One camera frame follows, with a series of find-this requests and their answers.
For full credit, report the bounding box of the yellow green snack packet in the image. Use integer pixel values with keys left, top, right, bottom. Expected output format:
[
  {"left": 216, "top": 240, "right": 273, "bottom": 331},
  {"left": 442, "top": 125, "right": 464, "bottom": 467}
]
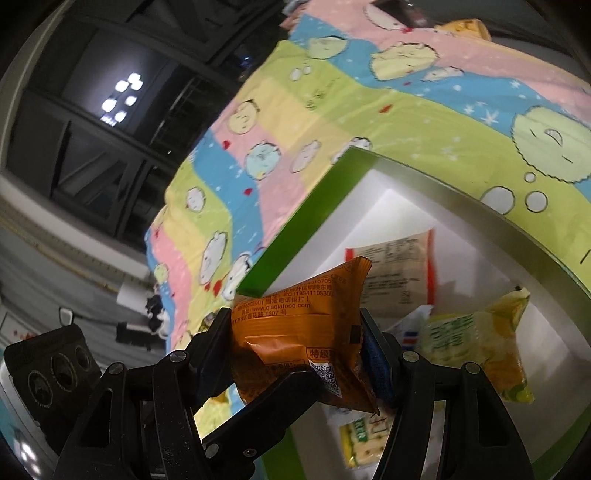
[{"left": 419, "top": 288, "right": 535, "bottom": 404}]

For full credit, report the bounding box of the blue white snack packet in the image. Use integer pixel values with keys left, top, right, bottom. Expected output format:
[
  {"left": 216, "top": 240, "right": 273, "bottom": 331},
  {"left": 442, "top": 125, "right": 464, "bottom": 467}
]
[{"left": 386, "top": 304, "right": 433, "bottom": 351}]

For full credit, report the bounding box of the soda cracker packet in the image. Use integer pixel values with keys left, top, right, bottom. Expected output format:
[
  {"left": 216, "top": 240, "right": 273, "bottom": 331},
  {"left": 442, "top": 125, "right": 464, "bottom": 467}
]
[{"left": 339, "top": 413, "right": 394, "bottom": 469}]

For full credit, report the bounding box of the orange snack packet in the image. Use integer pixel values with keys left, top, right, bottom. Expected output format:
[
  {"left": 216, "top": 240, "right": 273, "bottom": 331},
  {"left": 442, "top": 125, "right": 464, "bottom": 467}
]
[{"left": 231, "top": 257, "right": 377, "bottom": 412}]

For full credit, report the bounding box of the clear plastic bottle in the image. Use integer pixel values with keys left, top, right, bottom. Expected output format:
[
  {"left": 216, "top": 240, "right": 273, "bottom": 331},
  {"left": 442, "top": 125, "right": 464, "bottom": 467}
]
[{"left": 399, "top": 0, "right": 434, "bottom": 28}]

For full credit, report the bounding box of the green white storage box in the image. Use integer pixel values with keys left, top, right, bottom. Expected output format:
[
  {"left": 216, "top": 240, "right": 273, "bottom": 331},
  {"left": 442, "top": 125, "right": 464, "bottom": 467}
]
[{"left": 239, "top": 148, "right": 590, "bottom": 479}]

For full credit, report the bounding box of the yellow bag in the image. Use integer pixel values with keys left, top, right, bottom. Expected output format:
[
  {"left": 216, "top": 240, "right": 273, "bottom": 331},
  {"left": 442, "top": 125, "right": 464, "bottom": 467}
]
[{"left": 436, "top": 19, "right": 492, "bottom": 41}]

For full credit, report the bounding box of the colourful cartoon bedsheet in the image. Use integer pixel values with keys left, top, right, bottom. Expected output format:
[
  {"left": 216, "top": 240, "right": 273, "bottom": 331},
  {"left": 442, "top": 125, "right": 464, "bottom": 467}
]
[{"left": 143, "top": 0, "right": 591, "bottom": 439}]

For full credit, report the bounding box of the red white snack packet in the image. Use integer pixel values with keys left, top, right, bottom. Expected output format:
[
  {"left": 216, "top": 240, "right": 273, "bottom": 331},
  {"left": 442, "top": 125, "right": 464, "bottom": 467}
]
[{"left": 345, "top": 229, "right": 437, "bottom": 319}]

